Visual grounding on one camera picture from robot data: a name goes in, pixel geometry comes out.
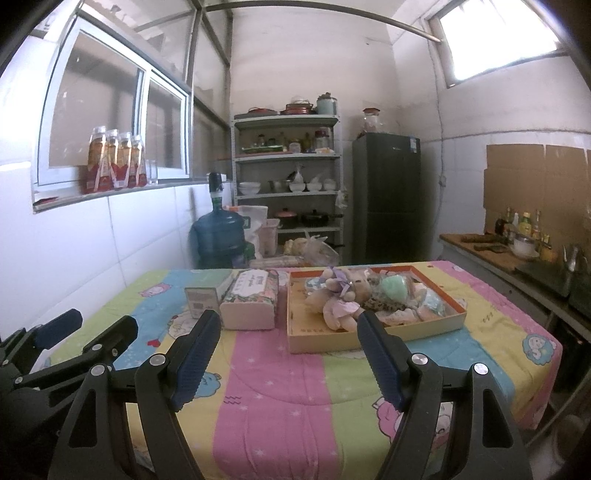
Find white metal shelf rack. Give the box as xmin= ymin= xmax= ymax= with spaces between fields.
xmin=231 ymin=113 xmax=345 ymax=259

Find small high window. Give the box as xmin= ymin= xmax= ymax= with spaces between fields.
xmin=427 ymin=0 xmax=573 ymax=88

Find blue water jug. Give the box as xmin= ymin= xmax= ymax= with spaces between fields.
xmin=191 ymin=172 xmax=246 ymax=269

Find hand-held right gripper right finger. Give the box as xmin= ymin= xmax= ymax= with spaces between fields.
xmin=356 ymin=310 xmax=534 ymax=480

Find light blue tissue pack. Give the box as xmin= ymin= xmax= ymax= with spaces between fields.
xmin=418 ymin=291 xmax=448 ymax=319

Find floral tissue box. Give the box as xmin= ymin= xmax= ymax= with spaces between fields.
xmin=218 ymin=269 xmax=281 ymax=332

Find white sack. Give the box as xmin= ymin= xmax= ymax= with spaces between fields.
xmin=240 ymin=205 xmax=269 ymax=257

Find dark grey refrigerator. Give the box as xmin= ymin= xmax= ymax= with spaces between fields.
xmin=352 ymin=134 xmax=423 ymax=266

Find group of condiment bottles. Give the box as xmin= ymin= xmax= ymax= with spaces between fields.
xmin=495 ymin=208 xmax=555 ymax=259

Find metal kettle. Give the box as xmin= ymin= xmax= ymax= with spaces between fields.
xmin=562 ymin=244 xmax=585 ymax=273

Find white floral scrunchie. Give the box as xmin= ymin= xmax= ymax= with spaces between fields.
xmin=383 ymin=307 xmax=419 ymax=326

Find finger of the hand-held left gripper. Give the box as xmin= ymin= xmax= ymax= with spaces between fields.
xmin=7 ymin=308 xmax=84 ymax=365
xmin=14 ymin=315 xmax=139 ymax=389

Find red label drink bottle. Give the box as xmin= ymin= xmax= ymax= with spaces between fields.
xmin=85 ymin=127 xmax=108 ymax=193
xmin=115 ymin=132 xmax=136 ymax=189
xmin=104 ymin=129 xmax=122 ymax=191
xmin=129 ymin=135 xmax=147 ymax=186

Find kitchen counter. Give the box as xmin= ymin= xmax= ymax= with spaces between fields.
xmin=438 ymin=233 xmax=591 ymax=324

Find plastic bag of food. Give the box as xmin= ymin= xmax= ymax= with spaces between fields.
xmin=284 ymin=235 xmax=340 ymax=267

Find copper basins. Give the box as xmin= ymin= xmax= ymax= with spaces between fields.
xmin=280 ymin=99 xmax=315 ymax=116

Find glass jar with lid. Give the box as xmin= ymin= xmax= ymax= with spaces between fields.
xmin=361 ymin=107 xmax=382 ymax=136

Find white bowl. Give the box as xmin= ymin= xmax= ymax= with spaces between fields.
xmin=512 ymin=235 xmax=541 ymax=258

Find pink plush toy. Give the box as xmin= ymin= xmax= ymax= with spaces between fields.
xmin=307 ymin=287 xmax=365 ymax=330

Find mint green round puff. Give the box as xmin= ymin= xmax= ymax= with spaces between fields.
xmin=373 ymin=273 xmax=409 ymax=303

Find orange-rimmed cardboard tray box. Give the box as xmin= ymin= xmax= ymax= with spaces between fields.
xmin=286 ymin=265 xmax=468 ymax=355

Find black wok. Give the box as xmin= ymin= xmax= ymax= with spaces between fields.
xmin=300 ymin=210 xmax=345 ymax=227

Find teddy bear with purple bow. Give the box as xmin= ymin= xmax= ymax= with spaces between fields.
xmin=318 ymin=267 xmax=376 ymax=301

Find cardboard sheet on wall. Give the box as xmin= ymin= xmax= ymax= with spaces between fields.
xmin=482 ymin=144 xmax=591 ymax=241

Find pink plastic bin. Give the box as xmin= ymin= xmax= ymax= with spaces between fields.
xmin=261 ymin=219 xmax=281 ymax=257

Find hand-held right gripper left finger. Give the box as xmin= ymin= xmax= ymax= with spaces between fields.
xmin=55 ymin=309 xmax=222 ymax=480

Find sliding window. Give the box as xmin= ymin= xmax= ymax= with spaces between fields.
xmin=32 ymin=18 xmax=192 ymax=195

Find green box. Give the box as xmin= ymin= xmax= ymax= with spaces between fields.
xmin=185 ymin=269 xmax=236 ymax=319

